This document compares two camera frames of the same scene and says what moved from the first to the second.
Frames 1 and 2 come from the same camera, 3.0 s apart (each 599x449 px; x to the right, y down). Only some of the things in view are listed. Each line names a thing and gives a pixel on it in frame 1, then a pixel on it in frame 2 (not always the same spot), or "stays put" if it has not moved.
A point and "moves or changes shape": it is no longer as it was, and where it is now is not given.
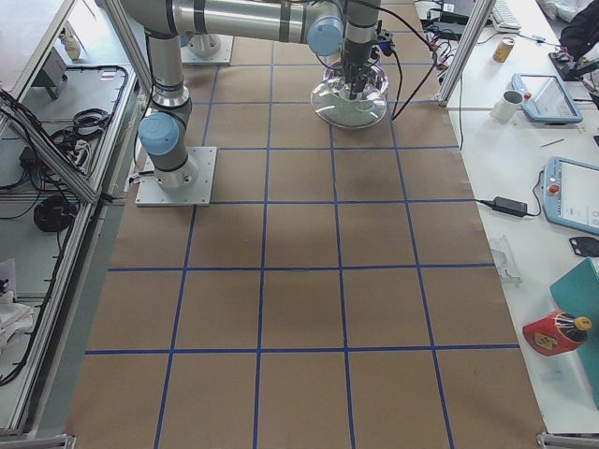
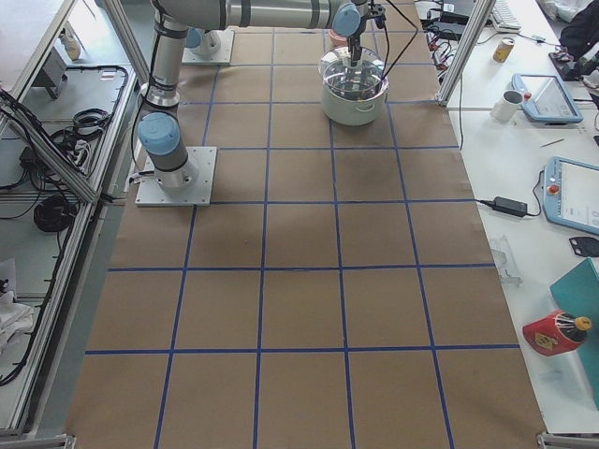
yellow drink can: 504,50 stays put
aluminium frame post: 464,52 stays put
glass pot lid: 331,103 moves or changes shape
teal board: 577,293 stays put
